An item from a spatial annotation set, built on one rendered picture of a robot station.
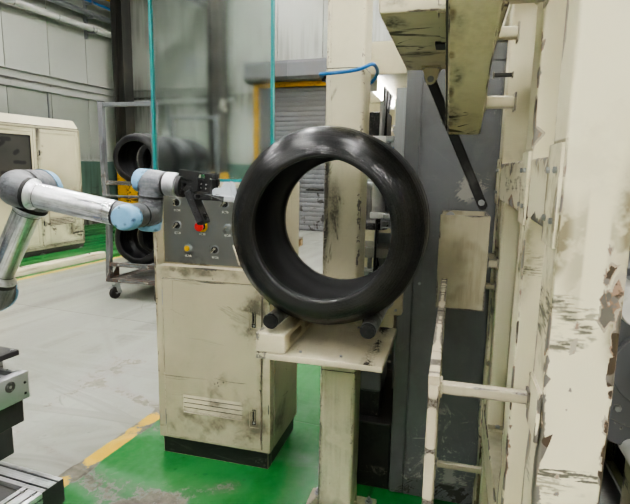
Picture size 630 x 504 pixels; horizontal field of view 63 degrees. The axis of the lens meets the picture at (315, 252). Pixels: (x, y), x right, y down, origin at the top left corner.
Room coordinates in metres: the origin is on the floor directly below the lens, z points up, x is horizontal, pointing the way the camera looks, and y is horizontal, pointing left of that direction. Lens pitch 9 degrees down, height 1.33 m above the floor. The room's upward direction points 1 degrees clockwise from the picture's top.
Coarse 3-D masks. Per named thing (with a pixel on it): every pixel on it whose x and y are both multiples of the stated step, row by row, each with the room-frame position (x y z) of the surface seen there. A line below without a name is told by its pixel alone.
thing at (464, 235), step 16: (448, 224) 1.57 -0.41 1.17; (464, 224) 1.56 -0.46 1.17; (480, 224) 1.54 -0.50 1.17; (448, 240) 1.57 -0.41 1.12; (464, 240) 1.55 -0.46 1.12; (480, 240) 1.54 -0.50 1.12; (448, 256) 1.57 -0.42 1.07; (464, 256) 1.55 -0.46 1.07; (480, 256) 1.54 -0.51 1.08; (448, 272) 1.57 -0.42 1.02; (464, 272) 1.55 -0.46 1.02; (480, 272) 1.54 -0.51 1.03; (448, 288) 1.56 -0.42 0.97; (464, 288) 1.55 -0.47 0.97; (480, 288) 1.54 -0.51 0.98; (448, 304) 1.56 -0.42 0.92; (464, 304) 1.55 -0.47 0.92; (480, 304) 1.54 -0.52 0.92
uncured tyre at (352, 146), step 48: (288, 144) 1.39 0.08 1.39; (336, 144) 1.35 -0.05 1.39; (384, 144) 1.38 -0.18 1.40; (240, 192) 1.44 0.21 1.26; (288, 192) 1.67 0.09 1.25; (384, 192) 1.31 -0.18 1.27; (240, 240) 1.42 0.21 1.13; (288, 240) 1.68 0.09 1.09; (288, 288) 1.40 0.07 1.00; (336, 288) 1.62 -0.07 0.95; (384, 288) 1.32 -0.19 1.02
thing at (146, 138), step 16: (128, 144) 5.24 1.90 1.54; (144, 144) 4.95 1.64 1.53; (128, 160) 5.30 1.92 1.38; (144, 160) 5.60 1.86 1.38; (128, 176) 5.01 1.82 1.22; (112, 240) 5.00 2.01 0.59; (128, 240) 5.29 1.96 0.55; (144, 240) 5.56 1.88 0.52; (112, 256) 5.00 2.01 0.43; (128, 256) 5.00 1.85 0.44; (144, 256) 5.27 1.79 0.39; (112, 272) 5.00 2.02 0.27; (128, 272) 5.25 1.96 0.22; (144, 272) 5.32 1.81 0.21; (112, 288) 4.98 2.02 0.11
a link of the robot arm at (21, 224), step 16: (48, 176) 1.66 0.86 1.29; (16, 208) 1.62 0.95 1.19; (16, 224) 1.64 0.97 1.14; (32, 224) 1.67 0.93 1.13; (0, 240) 1.65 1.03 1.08; (16, 240) 1.65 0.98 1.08; (0, 256) 1.65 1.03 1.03; (16, 256) 1.67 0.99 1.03; (0, 272) 1.65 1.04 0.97; (0, 288) 1.65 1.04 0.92; (16, 288) 1.75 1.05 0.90; (0, 304) 1.67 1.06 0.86
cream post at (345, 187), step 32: (352, 0) 1.72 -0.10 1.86; (352, 32) 1.72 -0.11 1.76; (352, 64) 1.72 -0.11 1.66; (352, 96) 1.72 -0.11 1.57; (352, 128) 1.72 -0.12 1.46; (352, 192) 1.72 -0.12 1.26; (352, 224) 1.72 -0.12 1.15; (352, 256) 1.72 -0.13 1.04; (320, 384) 1.75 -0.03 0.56; (352, 384) 1.71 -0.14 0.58; (320, 416) 1.75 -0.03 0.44; (352, 416) 1.71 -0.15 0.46; (320, 448) 1.74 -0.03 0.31; (352, 448) 1.71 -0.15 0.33; (320, 480) 1.74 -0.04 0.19; (352, 480) 1.72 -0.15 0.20
